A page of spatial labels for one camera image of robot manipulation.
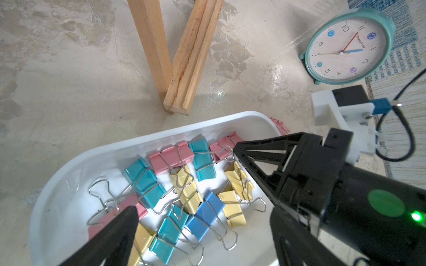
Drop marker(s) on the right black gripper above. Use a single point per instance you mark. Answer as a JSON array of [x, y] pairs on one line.
[[371, 213]]

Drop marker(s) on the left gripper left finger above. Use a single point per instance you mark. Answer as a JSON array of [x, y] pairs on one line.
[[112, 245]]

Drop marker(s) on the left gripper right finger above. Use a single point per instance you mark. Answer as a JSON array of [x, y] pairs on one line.
[[295, 245]]

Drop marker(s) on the pink binder clip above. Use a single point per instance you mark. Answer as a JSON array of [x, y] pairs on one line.
[[172, 157], [281, 127]]

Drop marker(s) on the small wooden easel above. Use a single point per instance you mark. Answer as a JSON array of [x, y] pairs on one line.
[[176, 79]]

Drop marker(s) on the teal binder clip in box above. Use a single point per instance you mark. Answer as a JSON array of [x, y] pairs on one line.
[[145, 183]]

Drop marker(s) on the yellow binder clip in box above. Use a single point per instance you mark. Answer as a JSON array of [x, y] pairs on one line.
[[234, 212]]

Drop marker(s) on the blue binder clip in box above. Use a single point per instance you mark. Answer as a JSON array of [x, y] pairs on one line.
[[205, 217]]

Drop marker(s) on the pink binder clip in box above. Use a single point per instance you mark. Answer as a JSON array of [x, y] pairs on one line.
[[172, 157]]

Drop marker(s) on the teal alarm clock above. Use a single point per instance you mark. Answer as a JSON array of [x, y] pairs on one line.
[[349, 47]]

